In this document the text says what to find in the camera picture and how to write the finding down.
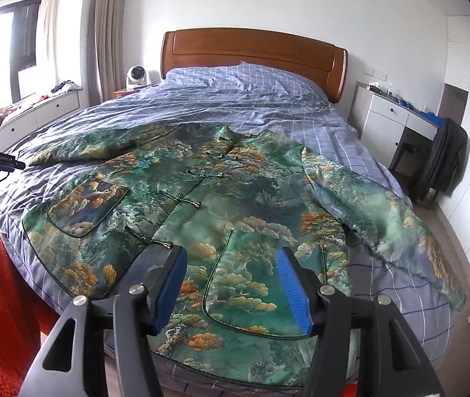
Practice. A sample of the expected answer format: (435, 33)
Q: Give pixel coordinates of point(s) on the pile of clothes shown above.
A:
(65, 87)

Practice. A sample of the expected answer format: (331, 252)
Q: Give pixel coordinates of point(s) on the dark jacket on chair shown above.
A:
(445, 157)

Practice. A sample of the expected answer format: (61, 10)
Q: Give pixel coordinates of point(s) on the white drawer cabinet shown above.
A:
(48, 111)

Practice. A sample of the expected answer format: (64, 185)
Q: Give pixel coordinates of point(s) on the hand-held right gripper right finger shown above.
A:
(293, 289)

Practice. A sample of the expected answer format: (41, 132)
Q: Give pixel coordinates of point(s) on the white wall socket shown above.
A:
(374, 73)

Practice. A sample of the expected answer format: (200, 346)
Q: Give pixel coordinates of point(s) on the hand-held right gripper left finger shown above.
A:
(168, 293)

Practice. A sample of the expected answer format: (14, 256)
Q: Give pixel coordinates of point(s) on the dark framed window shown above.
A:
(26, 37)

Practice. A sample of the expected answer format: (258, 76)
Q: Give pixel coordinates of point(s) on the white desk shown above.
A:
(377, 120)

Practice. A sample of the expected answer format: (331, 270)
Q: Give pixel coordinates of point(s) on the white table fan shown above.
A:
(137, 75)

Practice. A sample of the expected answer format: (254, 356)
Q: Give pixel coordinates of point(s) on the wooden nightstand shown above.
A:
(121, 93)

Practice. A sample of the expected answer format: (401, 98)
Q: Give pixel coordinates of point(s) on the beige curtain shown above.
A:
(106, 29)

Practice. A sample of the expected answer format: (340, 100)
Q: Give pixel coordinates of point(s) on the bed with blue checked duvet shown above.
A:
(259, 99)

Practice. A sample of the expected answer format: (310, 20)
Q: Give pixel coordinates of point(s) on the white sheer curtain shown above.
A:
(48, 37)

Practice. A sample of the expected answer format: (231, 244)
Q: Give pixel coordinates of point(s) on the dark wooden chair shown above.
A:
(404, 151)

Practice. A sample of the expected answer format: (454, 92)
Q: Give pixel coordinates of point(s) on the blue item on desk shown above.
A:
(433, 119)

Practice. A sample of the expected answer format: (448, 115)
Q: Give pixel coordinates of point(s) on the green printed satin jacket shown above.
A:
(239, 198)

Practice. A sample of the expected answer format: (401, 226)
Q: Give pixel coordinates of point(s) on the wooden headboard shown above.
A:
(255, 49)

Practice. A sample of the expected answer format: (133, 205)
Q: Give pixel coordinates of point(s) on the orange knit cloth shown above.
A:
(11, 297)

